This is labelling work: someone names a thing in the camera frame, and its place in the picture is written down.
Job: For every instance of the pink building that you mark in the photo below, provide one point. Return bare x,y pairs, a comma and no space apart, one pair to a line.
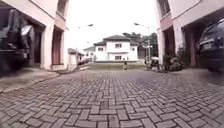
180,20
46,30

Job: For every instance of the dark car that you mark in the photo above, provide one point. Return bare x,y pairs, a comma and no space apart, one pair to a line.
11,43
211,45

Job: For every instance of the green trees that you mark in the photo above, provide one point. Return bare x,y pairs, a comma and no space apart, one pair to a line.
146,41

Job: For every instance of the small building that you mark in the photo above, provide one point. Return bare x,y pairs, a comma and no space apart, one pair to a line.
75,56

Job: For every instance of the low wall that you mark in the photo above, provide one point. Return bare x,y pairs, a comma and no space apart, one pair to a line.
111,65

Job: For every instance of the street lamp pole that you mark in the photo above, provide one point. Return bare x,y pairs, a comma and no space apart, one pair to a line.
87,26
148,43

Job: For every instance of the grey brick paved road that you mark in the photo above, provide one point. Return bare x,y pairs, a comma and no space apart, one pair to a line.
113,100

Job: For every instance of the potted plants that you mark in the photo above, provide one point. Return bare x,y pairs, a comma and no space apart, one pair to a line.
176,61

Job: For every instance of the white house with dark roof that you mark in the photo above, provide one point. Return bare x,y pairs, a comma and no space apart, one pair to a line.
115,50

